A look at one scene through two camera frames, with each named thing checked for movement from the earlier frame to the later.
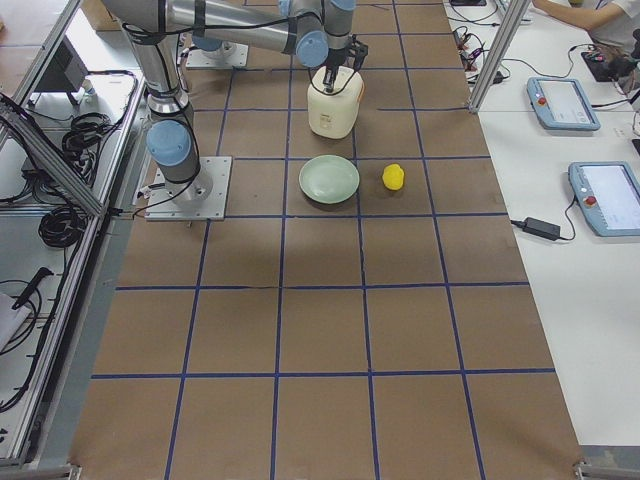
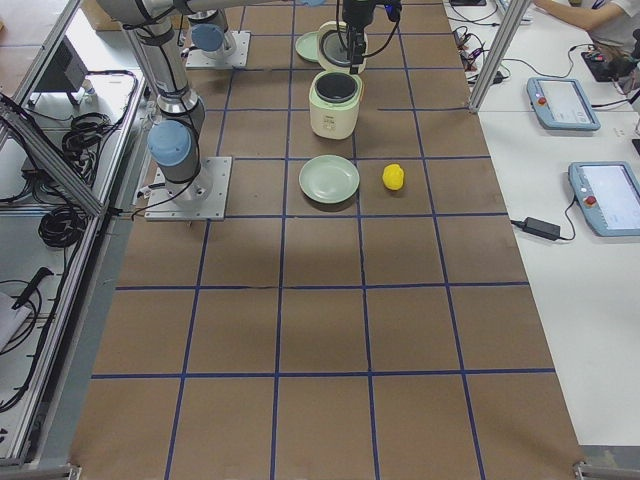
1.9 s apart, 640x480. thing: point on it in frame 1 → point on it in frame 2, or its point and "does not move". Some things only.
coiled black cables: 62,226 does not move
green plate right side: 329,179 does not move
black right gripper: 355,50 → 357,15
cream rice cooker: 333,114 does not move
